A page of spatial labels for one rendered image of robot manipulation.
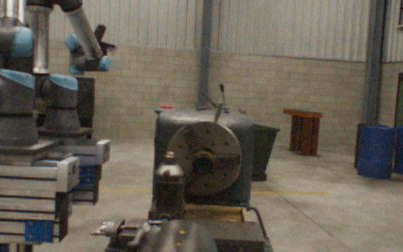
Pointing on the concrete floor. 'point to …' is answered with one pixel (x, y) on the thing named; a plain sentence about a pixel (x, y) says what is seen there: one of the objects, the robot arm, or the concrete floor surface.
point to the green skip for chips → (263, 139)
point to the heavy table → (304, 131)
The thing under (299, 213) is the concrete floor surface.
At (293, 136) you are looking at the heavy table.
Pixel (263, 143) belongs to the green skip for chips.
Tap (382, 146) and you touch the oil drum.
